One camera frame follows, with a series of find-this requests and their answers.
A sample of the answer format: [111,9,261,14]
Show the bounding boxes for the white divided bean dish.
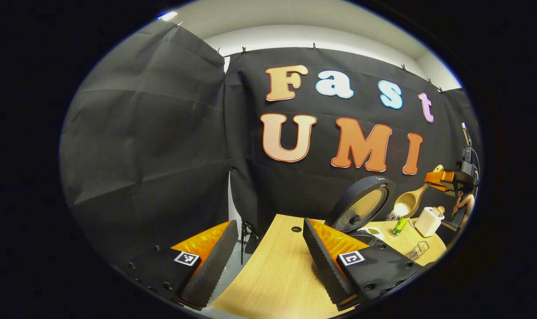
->
[361,227,386,241]

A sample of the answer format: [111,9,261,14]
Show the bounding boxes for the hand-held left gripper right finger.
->
[303,218,424,311]

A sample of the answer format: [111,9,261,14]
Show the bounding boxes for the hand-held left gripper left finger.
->
[113,220,239,311]

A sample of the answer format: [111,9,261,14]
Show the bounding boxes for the metal wire chopstick holder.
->
[406,241,430,261]

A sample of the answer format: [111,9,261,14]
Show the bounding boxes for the dark lidded rice cooker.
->
[325,176,396,247]

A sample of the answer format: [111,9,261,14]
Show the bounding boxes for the white rice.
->
[387,203,411,221]

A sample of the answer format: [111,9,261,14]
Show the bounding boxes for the black tripod stand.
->
[241,222,259,265]

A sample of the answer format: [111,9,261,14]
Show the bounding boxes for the wooden spoon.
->
[393,165,444,219]

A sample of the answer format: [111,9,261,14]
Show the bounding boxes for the white toaster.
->
[414,207,444,237]

